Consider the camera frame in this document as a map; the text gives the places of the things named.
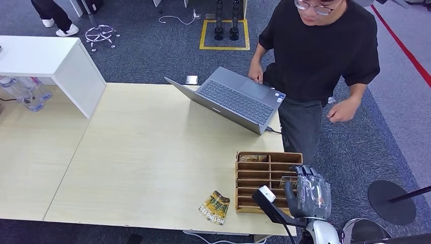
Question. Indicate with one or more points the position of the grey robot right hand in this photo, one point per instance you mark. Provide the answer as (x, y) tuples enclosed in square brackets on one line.
[(313, 198)]

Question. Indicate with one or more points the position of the person's right hand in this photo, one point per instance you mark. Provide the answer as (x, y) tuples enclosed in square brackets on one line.
[(256, 72)]

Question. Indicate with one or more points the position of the person's left hand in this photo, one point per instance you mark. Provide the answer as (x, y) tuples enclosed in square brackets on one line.
[(341, 111)]

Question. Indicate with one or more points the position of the person's right forearm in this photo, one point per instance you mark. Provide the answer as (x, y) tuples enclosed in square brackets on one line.
[(258, 55)]

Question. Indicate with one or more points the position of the person's left forearm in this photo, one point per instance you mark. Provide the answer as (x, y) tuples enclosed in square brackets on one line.
[(357, 92)]

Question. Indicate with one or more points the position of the wooden slotted card organizer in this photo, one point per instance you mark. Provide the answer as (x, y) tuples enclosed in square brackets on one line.
[(252, 175)]

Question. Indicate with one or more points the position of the yellow green hotel card sleeve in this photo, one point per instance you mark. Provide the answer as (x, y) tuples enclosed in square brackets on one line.
[(213, 208)]

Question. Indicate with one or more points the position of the background person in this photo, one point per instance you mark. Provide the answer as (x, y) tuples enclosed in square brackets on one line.
[(54, 13)]

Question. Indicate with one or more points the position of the white paper scrap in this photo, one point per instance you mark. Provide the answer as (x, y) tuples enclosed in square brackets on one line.
[(331, 100)]

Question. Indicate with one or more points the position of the grey open laptop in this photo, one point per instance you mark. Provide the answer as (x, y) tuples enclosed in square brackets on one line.
[(235, 101)]

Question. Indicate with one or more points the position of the black robot leg stand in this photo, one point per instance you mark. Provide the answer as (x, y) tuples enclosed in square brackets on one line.
[(234, 33), (219, 32)]

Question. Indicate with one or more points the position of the small silver floor box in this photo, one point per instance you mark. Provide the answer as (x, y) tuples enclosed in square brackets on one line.
[(191, 79)]

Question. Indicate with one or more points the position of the black round stand base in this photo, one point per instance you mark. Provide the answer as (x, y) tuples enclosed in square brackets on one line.
[(387, 210)]

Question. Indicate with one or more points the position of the red floor tape line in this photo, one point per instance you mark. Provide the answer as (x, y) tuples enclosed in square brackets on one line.
[(404, 50)]

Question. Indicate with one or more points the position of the chrome star chair base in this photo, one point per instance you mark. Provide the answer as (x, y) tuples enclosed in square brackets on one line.
[(100, 33)]

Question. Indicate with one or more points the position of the white desk riser shelf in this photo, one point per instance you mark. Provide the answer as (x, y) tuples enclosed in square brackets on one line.
[(50, 57)]

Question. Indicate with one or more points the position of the clear plastic water bottle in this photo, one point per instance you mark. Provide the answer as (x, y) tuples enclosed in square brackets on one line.
[(20, 94), (38, 88)]

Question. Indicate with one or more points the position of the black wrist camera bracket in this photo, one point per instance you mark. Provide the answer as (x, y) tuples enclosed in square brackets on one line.
[(274, 212)]

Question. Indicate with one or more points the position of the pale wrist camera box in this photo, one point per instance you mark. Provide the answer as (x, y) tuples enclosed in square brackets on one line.
[(267, 193)]

